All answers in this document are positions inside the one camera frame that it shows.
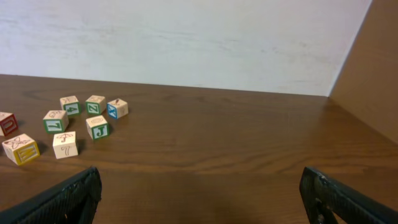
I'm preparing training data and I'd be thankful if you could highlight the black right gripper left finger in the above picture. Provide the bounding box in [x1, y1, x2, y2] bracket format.
[1, 167, 102, 224]

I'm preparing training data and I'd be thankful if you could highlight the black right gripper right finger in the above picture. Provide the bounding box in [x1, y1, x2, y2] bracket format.
[299, 167, 397, 224]

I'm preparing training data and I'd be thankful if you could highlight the wooden block umbrella seven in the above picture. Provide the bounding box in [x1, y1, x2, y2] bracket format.
[53, 131, 78, 159]

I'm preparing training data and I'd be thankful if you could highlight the wooden block green J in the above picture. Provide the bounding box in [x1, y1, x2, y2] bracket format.
[86, 115, 110, 140]

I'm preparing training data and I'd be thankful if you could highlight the wooden block blue X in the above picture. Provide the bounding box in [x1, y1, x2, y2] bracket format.
[106, 98, 129, 119]

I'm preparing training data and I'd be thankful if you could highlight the wooden block yellow W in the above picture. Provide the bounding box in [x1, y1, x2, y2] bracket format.
[2, 134, 40, 166]

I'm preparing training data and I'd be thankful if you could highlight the wooden block green L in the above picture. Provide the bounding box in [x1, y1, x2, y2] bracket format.
[43, 110, 69, 134]

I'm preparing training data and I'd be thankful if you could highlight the wooden block green 4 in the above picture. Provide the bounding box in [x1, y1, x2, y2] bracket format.
[60, 96, 81, 116]

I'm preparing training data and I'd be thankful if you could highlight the wooden block green Z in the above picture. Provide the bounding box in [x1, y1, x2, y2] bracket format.
[85, 95, 106, 115]

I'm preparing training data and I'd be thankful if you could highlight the wooden block red A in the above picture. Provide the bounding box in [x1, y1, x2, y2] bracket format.
[0, 112, 18, 136]

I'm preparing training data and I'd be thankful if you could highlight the brown side panel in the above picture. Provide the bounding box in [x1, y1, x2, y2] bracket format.
[330, 0, 397, 142]

